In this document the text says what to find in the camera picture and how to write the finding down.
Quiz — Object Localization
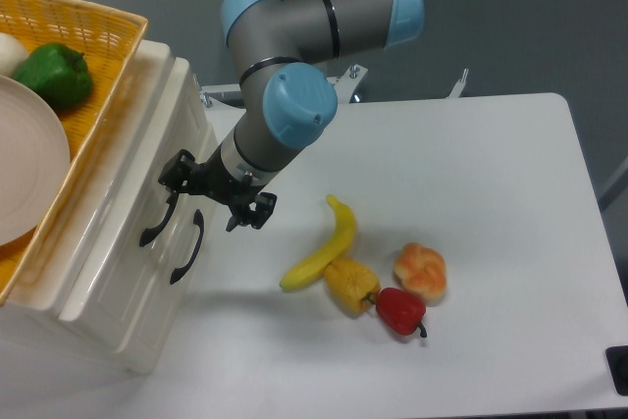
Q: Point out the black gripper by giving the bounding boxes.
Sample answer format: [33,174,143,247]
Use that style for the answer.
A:
[157,149,277,233]

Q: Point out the white drawer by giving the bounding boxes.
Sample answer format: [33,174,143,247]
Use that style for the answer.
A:
[59,58,211,367]
[128,127,228,375]

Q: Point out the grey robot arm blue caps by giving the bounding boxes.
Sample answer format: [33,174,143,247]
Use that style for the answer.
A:
[159,0,425,229]

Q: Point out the white drawer cabinet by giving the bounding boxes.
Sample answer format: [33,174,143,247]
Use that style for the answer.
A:
[0,39,228,375]

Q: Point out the yellow banana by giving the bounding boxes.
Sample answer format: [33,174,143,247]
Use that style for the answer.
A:
[280,194,357,292]

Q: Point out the beige round plate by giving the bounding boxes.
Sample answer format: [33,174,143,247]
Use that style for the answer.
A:
[1,77,70,244]

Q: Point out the yellow bell pepper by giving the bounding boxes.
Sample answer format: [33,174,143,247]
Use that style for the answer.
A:
[324,257,381,315]

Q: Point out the green bell pepper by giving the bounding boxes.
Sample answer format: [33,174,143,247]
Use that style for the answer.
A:
[12,42,93,111]

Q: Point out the yellow woven basket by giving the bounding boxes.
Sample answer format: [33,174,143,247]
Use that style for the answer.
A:
[1,0,148,303]

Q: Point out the red bell pepper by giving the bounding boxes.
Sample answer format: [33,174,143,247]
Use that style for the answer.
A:
[376,288,428,339]

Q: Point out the orange bread roll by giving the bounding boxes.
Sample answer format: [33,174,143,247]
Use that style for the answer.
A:
[393,242,447,305]

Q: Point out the white round vegetable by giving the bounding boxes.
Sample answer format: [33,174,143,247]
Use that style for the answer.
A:
[0,32,29,77]

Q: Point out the black device at edge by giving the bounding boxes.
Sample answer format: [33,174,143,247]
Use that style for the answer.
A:
[605,345,628,396]

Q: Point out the white bracket with bolts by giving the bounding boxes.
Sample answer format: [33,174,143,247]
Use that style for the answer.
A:
[327,64,369,104]

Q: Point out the white bracket right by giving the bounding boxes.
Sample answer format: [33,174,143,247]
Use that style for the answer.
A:
[446,68,469,99]

